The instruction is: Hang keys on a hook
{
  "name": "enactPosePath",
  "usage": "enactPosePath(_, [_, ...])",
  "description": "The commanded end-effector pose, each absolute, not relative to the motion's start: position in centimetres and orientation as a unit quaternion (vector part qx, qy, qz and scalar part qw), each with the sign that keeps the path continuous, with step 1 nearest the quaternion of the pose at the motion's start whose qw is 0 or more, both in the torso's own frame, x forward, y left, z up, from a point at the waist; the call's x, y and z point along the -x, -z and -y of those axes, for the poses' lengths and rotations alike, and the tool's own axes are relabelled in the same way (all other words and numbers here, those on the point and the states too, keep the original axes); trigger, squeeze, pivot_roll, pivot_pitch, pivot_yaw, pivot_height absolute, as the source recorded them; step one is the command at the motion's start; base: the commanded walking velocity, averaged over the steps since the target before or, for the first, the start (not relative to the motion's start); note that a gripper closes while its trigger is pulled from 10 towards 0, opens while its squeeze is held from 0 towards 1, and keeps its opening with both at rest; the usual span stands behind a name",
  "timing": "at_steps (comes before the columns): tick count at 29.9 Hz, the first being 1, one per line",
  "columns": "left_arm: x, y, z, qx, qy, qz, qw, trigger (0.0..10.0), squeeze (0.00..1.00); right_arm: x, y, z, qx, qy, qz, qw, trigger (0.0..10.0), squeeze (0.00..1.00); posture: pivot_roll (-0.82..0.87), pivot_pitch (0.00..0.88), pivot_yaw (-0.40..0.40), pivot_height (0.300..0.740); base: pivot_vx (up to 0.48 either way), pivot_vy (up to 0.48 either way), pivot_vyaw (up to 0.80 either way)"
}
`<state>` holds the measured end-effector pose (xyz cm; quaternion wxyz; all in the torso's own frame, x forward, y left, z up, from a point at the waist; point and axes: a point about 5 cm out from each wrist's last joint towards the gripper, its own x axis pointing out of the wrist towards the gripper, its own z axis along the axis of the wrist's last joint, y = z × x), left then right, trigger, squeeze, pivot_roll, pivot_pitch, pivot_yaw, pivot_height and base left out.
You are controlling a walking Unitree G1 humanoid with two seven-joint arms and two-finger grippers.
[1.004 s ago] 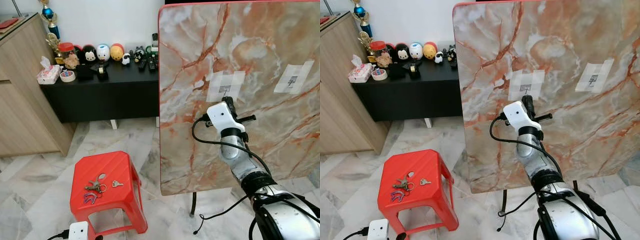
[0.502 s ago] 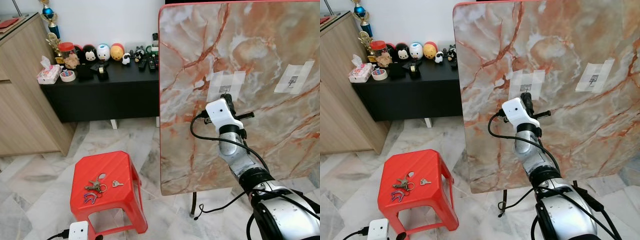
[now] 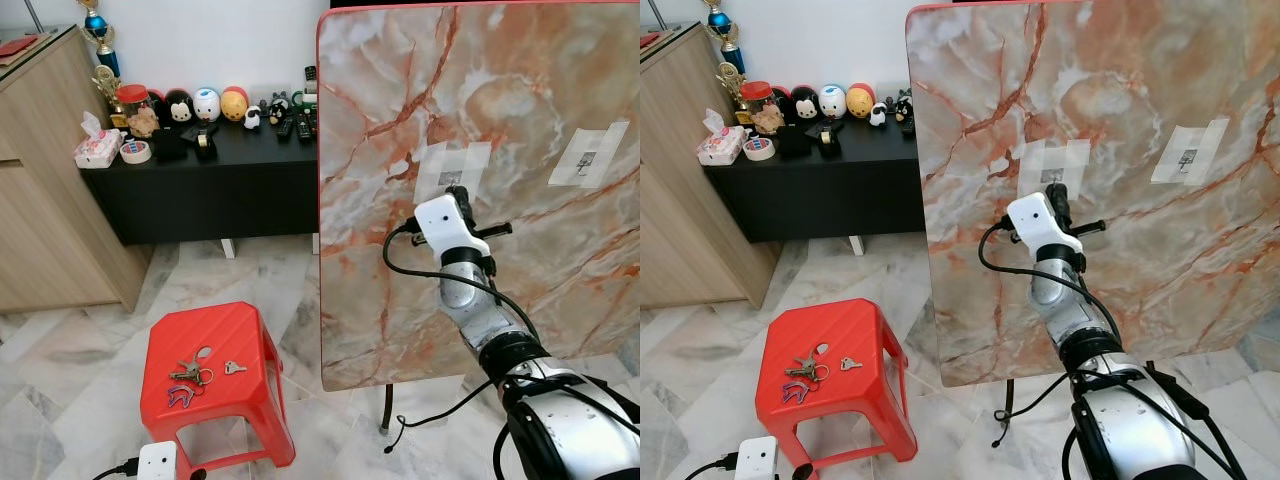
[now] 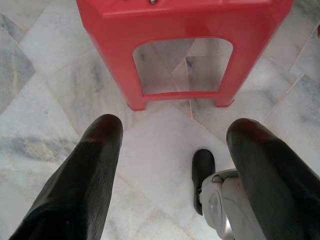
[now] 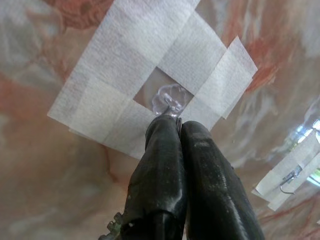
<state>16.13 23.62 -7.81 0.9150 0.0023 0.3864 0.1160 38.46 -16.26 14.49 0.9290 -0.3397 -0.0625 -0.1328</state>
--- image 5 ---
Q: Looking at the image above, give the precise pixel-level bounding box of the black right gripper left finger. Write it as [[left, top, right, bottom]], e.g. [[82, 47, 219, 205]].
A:
[[121, 116, 188, 240]]

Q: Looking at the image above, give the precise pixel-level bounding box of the metal wire wall hook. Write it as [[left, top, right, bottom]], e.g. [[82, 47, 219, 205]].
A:
[[280, 165, 303, 195]]

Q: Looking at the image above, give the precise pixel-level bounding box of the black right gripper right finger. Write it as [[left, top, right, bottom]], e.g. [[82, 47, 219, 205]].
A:
[[181, 120, 266, 240]]

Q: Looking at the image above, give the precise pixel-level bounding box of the clear plastic wall hook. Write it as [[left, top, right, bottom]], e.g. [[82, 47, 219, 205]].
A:
[[150, 84, 184, 119]]

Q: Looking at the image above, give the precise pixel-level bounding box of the white paper tape strip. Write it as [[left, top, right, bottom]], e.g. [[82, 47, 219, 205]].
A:
[[250, 129, 320, 211], [156, 11, 228, 96], [46, 76, 215, 161], [46, 0, 201, 118], [194, 35, 259, 120]]

